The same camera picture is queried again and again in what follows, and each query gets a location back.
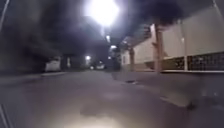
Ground grey asphalt road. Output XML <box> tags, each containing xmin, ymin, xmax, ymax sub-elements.
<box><xmin>0</xmin><ymin>69</ymin><xmax>224</xmax><ymax>128</ymax></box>

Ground street lamp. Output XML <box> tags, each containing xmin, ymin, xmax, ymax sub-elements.
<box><xmin>84</xmin><ymin>0</ymin><xmax>120</xmax><ymax>28</ymax></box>

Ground white vehicle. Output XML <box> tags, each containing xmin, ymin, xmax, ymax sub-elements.
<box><xmin>44</xmin><ymin>57</ymin><xmax>62</xmax><ymax>73</ymax></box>

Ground dark trees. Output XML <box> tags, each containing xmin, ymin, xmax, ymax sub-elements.
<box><xmin>0</xmin><ymin>0</ymin><xmax>101</xmax><ymax>75</ymax></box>

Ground pale building with fence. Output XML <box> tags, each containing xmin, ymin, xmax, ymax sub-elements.
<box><xmin>119</xmin><ymin>4</ymin><xmax>224</xmax><ymax>74</ymax></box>

